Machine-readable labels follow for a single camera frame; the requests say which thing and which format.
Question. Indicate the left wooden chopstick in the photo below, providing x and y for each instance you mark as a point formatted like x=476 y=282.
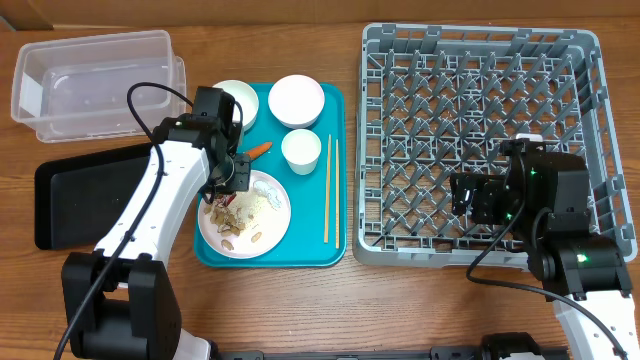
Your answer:
x=327 y=189

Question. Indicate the white paper cup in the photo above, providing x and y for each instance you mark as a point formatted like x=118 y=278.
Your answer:
x=301 y=148

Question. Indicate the grey dishwasher rack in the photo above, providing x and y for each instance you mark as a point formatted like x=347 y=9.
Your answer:
x=436 y=100

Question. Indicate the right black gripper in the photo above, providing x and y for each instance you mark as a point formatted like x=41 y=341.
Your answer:
x=488 y=194

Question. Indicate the pale green bowl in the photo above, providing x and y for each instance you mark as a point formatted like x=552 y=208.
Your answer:
x=248 y=99

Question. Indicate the clear plastic bin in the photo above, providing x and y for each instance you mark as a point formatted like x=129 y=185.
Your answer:
x=87 y=87

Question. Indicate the white plate with scraps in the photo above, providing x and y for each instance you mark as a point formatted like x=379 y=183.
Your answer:
x=249 y=227

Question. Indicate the pink white bowl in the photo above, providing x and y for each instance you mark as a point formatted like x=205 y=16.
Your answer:
x=296 y=101

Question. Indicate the teal serving tray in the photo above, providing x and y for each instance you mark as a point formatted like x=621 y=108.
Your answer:
x=317 y=233

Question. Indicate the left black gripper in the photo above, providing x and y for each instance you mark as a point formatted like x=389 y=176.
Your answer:
x=239 y=180

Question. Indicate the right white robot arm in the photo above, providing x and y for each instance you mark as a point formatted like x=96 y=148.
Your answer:
x=542 y=201

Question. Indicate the red silver foil wrapper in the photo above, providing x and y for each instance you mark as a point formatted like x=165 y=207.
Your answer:
x=227 y=199

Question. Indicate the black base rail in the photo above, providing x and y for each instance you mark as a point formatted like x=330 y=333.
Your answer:
x=499 y=346

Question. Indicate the orange carrot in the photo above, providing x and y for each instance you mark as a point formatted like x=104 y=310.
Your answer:
x=259 y=150

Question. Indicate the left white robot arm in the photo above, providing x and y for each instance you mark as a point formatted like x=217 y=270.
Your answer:
x=119 y=301

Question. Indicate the black plastic tray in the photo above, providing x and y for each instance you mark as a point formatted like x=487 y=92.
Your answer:
x=77 y=200

